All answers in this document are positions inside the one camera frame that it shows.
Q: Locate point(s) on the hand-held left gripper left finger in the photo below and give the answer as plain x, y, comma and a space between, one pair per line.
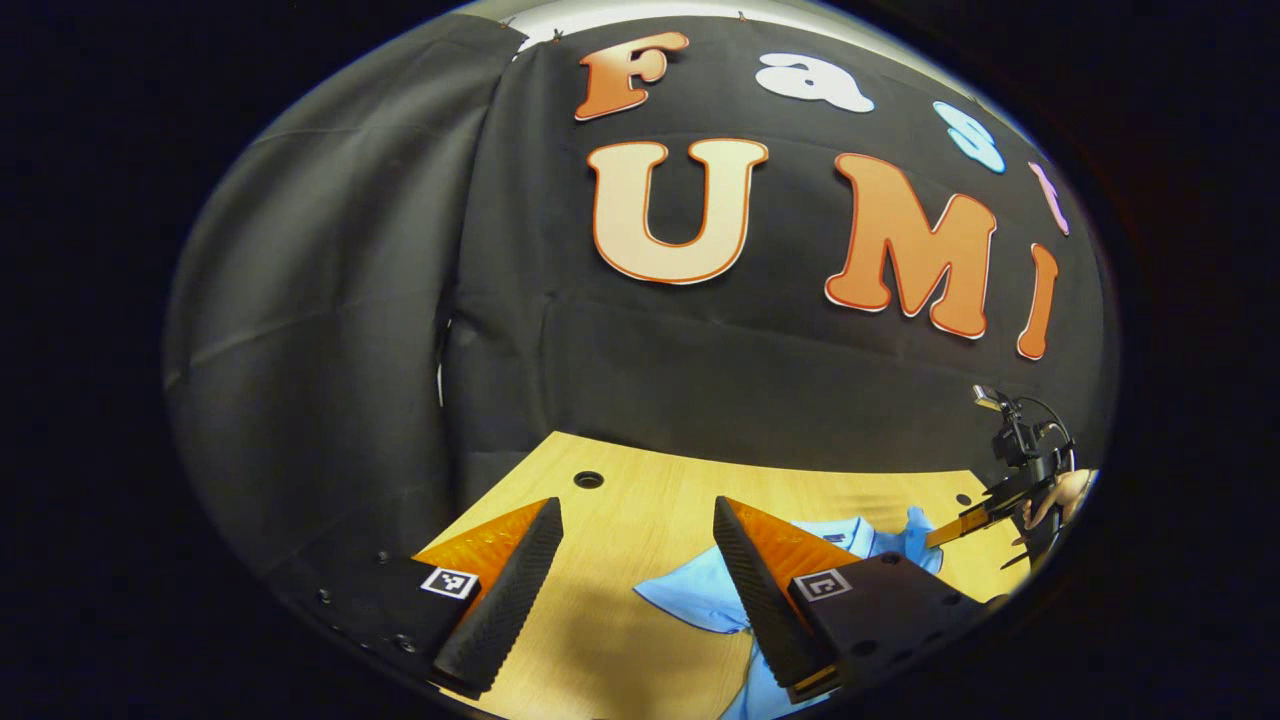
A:
505, 600

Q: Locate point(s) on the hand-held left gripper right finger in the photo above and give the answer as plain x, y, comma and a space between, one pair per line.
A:
765, 610

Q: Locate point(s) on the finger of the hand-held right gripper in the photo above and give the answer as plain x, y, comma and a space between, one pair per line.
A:
965, 525

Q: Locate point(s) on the light blue T-shirt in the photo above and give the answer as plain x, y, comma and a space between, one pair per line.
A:
700, 600

